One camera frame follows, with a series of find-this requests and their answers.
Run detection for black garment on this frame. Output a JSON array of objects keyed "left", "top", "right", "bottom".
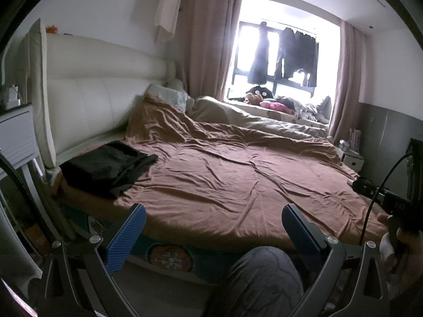
[{"left": 60, "top": 141, "right": 158, "bottom": 201}]

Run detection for black hanging clothes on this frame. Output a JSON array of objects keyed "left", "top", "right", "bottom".
[{"left": 247, "top": 21, "right": 319, "bottom": 88}]

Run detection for person's right hand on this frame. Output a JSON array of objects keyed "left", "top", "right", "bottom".
[{"left": 377, "top": 213, "right": 422, "bottom": 298}]

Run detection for white bedside table right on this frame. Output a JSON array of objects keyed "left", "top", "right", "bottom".
[{"left": 335, "top": 139, "right": 364, "bottom": 173}]

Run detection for person's knee grey trousers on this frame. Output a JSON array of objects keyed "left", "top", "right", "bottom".
[{"left": 204, "top": 245, "right": 305, "bottom": 317}]

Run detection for pink curtain right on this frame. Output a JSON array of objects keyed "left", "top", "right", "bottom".
[{"left": 328, "top": 21, "right": 367, "bottom": 144}]

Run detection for pink curtain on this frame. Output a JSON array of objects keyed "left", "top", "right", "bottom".
[
  {"left": 328, "top": 21, "right": 367, "bottom": 144},
  {"left": 181, "top": 0, "right": 242, "bottom": 100}
]

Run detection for grey nightstand left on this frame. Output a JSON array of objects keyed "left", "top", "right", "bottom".
[{"left": 0, "top": 104, "right": 44, "bottom": 177}]

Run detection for pink plush toy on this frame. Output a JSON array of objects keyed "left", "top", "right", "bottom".
[{"left": 260, "top": 101, "right": 294, "bottom": 115}]

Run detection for brown bed cover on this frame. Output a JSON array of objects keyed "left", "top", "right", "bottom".
[{"left": 59, "top": 92, "right": 387, "bottom": 248}]

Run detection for black plush toy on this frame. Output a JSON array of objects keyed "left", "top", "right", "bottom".
[{"left": 247, "top": 85, "right": 273, "bottom": 99}]

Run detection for white padded headboard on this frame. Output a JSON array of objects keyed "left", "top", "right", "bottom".
[{"left": 16, "top": 20, "right": 176, "bottom": 168}]

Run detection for orange plush toy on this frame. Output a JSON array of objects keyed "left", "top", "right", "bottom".
[{"left": 244, "top": 92, "right": 263, "bottom": 106}]

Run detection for light patterned pillow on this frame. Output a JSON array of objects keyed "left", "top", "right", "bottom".
[{"left": 147, "top": 79, "right": 190, "bottom": 112}]

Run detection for beige duvet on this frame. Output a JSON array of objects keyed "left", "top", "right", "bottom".
[{"left": 186, "top": 97, "right": 327, "bottom": 139}]

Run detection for white air conditioner cover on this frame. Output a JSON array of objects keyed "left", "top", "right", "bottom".
[{"left": 153, "top": 0, "right": 181, "bottom": 43}]

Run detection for pink curtain left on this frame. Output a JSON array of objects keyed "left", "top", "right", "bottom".
[{"left": 181, "top": 0, "right": 242, "bottom": 100}]

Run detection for black cable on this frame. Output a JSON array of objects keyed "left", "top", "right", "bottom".
[{"left": 358, "top": 151, "right": 414, "bottom": 246}]

